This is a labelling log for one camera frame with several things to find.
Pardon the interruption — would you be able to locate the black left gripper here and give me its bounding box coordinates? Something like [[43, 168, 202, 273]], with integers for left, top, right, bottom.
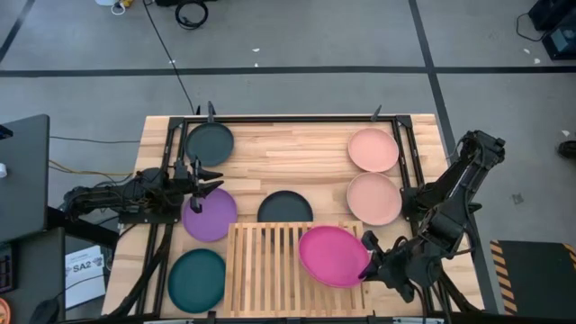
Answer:
[[173, 156, 225, 214]]

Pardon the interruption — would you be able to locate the white printed paper sheet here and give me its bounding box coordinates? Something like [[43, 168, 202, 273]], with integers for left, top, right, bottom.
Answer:
[[65, 245, 107, 311]]

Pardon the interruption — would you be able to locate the black computer mouse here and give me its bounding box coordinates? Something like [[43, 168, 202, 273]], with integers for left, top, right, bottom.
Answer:
[[29, 298, 61, 324]]

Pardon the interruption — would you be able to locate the dark grey plate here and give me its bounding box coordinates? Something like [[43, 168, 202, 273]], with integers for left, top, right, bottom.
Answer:
[[184, 121, 236, 168]]

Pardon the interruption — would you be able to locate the wooden slatted shelf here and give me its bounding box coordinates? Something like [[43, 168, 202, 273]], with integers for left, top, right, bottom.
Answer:
[[223, 220, 374, 319]]

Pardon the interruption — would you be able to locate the black box with blue panel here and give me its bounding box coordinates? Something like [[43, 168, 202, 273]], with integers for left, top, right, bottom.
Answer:
[[542, 22, 576, 62]]

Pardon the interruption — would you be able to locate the pink plate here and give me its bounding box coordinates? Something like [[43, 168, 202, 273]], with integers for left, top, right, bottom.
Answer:
[[346, 127, 401, 174], [346, 171, 403, 227]]

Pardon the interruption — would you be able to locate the dark teal plate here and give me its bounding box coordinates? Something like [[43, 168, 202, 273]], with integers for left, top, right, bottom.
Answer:
[[166, 247, 227, 315]]

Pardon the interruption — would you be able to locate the black equipment case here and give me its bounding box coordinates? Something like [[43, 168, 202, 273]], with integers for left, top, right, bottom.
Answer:
[[526, 0, 576, 32]]

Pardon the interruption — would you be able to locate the dark grey monitor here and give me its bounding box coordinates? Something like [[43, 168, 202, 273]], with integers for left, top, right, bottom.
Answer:
[[0, 113, 50, 244]]

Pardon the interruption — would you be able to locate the thin black straight cable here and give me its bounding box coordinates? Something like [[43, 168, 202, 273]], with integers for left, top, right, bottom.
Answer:
[[49, 136, 141, 145]]

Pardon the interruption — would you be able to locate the flat black object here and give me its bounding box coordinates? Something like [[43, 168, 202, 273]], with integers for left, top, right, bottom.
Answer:
[[155, 0, 217, 7]]

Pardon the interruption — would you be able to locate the coiled black cable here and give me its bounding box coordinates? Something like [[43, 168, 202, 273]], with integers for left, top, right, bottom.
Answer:
[[174, 0, 210, 32]]

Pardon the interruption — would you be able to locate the black plate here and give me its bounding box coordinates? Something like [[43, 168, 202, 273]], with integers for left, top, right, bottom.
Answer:
[[256, 189, 315, 225]]

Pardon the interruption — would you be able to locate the small black keypad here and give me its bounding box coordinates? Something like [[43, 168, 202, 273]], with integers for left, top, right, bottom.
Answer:
[[0, 255, 14, 293]]

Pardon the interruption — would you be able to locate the magenta plate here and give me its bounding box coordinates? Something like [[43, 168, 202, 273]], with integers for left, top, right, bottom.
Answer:
[[297, 224, 373, 289]]

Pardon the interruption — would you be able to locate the black mat with hazard stripes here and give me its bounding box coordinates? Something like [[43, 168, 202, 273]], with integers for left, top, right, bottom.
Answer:
[[489, 239, 576, 316]]

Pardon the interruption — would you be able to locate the long black floor cable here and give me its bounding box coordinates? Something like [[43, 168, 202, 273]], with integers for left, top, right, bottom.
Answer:
[[141, 0, 202, 116]]

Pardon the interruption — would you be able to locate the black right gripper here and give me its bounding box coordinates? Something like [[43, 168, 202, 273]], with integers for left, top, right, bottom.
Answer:
[[358, 229, 428, 303]]

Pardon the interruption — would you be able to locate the thin black looped cable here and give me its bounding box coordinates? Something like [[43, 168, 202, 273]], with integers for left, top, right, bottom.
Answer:
[[515, 11, 548, 44]]

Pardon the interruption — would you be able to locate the yellow cable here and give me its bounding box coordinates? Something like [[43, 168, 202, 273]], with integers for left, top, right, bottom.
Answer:
[[48, 159, 134, 177]]

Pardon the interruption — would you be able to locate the purple plate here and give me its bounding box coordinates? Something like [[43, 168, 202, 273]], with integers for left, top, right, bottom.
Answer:
[[181, 187, 239, 244]]

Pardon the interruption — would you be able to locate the dark grey desk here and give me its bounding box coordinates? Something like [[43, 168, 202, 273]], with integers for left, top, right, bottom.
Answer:
[[0, 227, 68, 324]]

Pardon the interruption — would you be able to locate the small black rounded object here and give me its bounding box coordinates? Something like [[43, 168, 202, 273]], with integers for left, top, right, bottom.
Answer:
[[557, 139, 576, 159]]

